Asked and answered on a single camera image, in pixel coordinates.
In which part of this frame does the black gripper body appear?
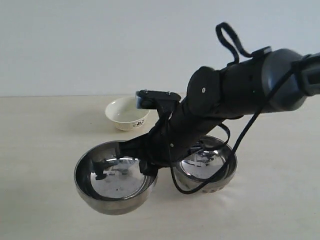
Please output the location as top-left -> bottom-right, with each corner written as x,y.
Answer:
148,98 -> 225,167

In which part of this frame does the plain stainless steel bowl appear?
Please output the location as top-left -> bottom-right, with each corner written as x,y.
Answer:
73,140 -> 158,216

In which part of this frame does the white ceramic floral bowl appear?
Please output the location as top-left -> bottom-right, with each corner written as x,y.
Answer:
104,97 -> 150,131

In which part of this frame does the dimpled stainless steel bowl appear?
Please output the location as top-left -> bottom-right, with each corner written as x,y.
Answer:
173,135 -> 238,193

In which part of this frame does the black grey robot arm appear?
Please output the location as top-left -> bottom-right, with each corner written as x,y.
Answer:
117,48 -> 320,175

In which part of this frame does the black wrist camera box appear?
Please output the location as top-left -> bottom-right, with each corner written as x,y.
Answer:
135,89 -> 181,113

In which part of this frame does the black flat ribbon cable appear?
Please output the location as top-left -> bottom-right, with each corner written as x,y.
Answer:
215,22 -> 272,66

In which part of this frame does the black round cable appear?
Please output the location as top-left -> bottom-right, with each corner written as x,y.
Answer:
168,53 -> 320,195

